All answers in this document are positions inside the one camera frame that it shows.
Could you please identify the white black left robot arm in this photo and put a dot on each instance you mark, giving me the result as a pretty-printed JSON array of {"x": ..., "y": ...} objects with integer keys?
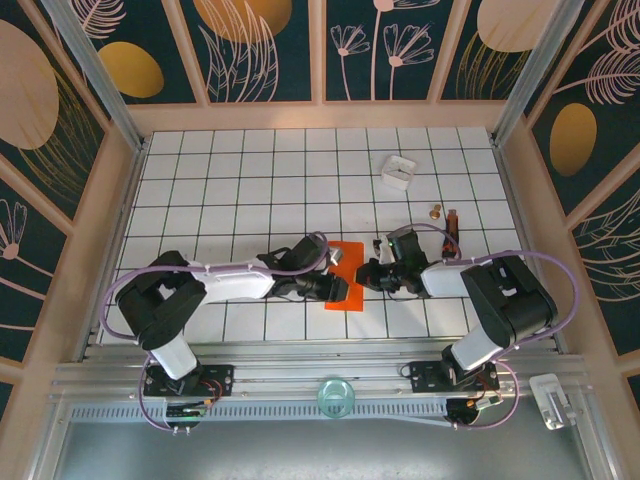
[{"x": 155, "y": 300}]

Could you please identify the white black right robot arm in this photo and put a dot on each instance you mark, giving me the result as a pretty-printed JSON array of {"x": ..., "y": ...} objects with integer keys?
[{"x": 510, "y": 305}]

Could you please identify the white square container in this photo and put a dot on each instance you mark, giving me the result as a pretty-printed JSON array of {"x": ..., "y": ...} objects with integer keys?
[{"x": 397, "y": 184}]

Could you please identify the clear green glass cup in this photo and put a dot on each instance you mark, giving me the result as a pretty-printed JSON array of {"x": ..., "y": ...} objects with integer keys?
[{"x": 336, "y": 397}]

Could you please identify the clear acrylic holder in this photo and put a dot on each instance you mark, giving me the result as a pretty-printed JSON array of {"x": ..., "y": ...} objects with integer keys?
[{"x": 554, "y": 402}]

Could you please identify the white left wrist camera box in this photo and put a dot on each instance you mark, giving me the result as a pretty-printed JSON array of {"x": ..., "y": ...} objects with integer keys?
[{"x": 336, "y": 257}]

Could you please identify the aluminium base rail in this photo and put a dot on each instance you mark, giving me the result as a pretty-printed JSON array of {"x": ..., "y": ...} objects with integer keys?
[{"x": 300, "y": 370}]

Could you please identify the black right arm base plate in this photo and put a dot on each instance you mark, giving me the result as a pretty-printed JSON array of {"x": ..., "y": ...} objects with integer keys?
[{"x": 425, "y": 377}]

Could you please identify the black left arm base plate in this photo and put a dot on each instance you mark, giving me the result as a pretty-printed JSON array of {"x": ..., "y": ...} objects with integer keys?
[{"x": 220, "y": 380}]

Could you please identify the aluminium table side rail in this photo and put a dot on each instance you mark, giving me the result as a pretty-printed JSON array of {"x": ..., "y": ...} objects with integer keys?
[
  {"x": 530, "y": 225},
  {"x": 112, "y": 240}
]

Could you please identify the aluminium frame post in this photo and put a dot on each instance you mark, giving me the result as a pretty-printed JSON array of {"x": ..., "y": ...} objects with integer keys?
[
  {"x": 540, "y": 60},
  {"x": 95, "y": 70}
]

